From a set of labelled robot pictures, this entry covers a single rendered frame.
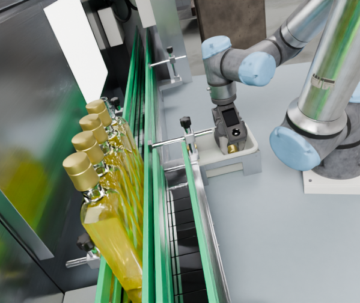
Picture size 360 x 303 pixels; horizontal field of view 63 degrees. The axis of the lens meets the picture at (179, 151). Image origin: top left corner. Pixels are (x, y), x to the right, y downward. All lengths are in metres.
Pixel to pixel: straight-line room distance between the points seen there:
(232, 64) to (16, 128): 0.47
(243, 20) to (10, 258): 2.58
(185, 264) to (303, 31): 0.54
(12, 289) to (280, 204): 0.62
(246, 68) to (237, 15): 2.12
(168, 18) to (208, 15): 1.29
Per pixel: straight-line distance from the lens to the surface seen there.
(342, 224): 0.80
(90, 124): 0.50
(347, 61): 0.55
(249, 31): 2.86
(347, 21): 0.52
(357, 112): 0.77
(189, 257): 0.60
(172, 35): 1.52
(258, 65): 0.69
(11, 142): 0.54
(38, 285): 0.59
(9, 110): 0.56
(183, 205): 0.68
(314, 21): 0.72
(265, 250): 0.74
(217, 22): 2.80
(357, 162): 0.87
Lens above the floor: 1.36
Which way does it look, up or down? 35 degrees down
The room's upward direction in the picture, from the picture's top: 16 degrees counter-clockwise
